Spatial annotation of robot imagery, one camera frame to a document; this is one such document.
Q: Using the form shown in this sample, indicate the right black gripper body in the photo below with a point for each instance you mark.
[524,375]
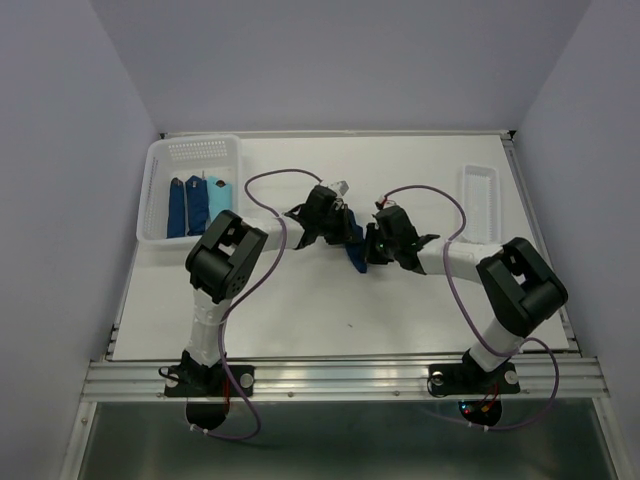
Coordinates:
[375,240]

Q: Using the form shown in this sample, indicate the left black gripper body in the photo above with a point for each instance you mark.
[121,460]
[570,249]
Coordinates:
[342,226]

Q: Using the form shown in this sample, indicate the dark blue paper napkin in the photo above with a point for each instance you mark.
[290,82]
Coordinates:
[355,250]

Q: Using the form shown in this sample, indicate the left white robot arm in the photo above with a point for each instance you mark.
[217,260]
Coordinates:
[220,266]

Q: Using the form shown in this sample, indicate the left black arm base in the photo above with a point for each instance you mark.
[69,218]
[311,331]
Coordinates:
[208,398]

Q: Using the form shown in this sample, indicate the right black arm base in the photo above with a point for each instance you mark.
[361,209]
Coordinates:
[480,390]

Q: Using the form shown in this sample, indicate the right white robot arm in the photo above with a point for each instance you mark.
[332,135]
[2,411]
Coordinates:
[520,286]

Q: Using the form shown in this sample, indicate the light blue napkin roll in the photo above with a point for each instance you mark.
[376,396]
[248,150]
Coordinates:
[220,196]

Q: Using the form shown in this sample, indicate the dark blue napkin roll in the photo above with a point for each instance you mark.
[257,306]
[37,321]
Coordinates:
[176,220]
[197,205]

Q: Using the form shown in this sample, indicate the white utensil tray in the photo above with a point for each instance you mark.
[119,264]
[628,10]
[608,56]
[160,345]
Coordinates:
[481,201]

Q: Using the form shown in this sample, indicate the white perforated plastic basket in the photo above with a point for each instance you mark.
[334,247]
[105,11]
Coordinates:
[218,156]

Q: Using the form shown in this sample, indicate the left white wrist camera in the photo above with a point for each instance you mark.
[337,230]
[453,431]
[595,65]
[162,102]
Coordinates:
[339,187]

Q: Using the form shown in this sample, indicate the aluminium front rail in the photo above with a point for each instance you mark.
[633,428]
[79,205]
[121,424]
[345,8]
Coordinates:
[399,378]

